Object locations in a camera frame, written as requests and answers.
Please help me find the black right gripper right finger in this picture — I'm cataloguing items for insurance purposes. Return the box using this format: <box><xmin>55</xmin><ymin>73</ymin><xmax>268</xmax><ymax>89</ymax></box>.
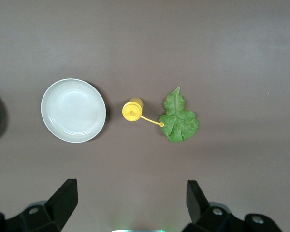
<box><xmin>181</xmin><ymin>180</ymin><xmax>287</xmax><ymax>232</ymax></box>

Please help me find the green lettuce leaf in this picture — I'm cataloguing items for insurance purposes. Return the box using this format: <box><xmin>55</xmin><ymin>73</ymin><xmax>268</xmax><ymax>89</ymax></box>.
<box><xmin>159</xmin><ymin>86</ymin><xmax>200</xmax><ymax>143</ymax></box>

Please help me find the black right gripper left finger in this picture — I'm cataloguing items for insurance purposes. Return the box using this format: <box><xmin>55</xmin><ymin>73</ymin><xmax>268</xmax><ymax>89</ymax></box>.
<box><xmin>0</xmin><ymin>178</ymin><xmax>78</xmax><ymax>232</ymax></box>

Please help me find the yellow squeeze bottle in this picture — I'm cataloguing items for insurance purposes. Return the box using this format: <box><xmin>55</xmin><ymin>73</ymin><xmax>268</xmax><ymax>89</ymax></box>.
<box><xmin>122</xmin><ymin>97</ymin><xmax>164</xmax><ymax>128</ymax></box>

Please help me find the beige round plate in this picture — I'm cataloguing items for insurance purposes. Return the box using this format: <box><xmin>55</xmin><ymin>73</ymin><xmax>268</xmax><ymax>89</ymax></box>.
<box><xmin>40</xmin><ymin>78</ymin><xmax>107</xmax><ymax>144</ymax></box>

